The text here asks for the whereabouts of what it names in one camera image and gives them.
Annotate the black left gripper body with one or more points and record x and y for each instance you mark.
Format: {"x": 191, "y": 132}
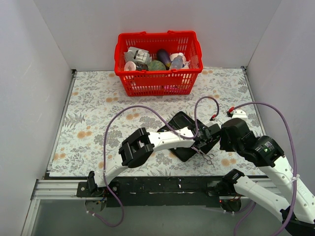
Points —
{"x": 205, "y": 134}

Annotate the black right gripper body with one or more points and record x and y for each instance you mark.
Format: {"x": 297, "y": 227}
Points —
{"x": 223, "y": 138}

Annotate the silver straight hair scissors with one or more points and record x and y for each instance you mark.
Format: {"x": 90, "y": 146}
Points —
{"x": 208, "y": 158}

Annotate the black zip tool case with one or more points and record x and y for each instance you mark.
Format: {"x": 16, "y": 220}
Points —
{"x": 179, "y": 121}

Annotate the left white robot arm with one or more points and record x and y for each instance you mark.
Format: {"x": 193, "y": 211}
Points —
{"x": 183, "y": 136}

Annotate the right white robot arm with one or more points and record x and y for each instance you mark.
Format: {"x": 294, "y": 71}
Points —
{"x": 295, "y": 207}

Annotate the red plastic shopping basket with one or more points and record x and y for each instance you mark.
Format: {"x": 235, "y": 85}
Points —
{"x": 163, "y": 82}

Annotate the white pump bottle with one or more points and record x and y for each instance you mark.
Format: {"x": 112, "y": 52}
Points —
{"x": 186, "y": 65}

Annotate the clear plastic bottle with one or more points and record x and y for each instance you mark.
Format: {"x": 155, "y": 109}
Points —
{"x": 177, "y": 63}

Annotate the green round melon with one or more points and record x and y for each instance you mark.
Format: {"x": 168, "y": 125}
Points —
{"x": 156, "y": 65}

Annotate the white bowl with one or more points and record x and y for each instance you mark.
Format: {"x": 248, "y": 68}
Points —
{"x": 174, "y": 55}

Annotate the purple eggplant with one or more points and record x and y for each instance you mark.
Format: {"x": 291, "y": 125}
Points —
{"x": 163, "y": 56}

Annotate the crumpled silver foil pouch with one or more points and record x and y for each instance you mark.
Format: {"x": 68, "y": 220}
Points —
{"x": 137, "y": 55}

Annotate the white paper cup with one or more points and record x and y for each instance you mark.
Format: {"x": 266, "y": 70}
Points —
{"x": 130, "y": 66}

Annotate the floral table mat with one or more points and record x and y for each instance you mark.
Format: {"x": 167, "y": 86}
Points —
{"x": 99, "y": 115}

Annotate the black table edge rail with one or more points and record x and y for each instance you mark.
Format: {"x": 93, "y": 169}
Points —
{"x": 140, "y": 191}

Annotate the aluminium frame rail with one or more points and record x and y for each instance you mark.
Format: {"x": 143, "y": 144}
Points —
{"x": 166, "y": 164}

